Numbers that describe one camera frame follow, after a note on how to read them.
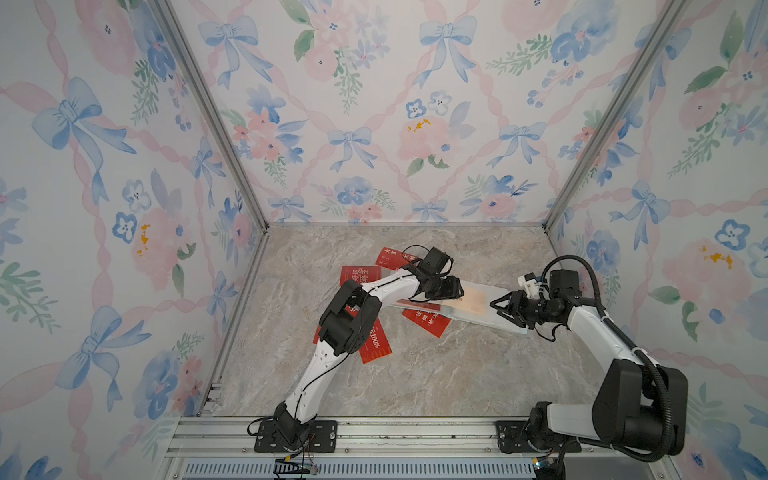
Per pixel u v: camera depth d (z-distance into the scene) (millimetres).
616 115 862
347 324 603
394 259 1101
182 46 735
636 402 421
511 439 732
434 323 946
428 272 793
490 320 882
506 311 781
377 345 886
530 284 813
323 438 742
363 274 1042
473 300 978
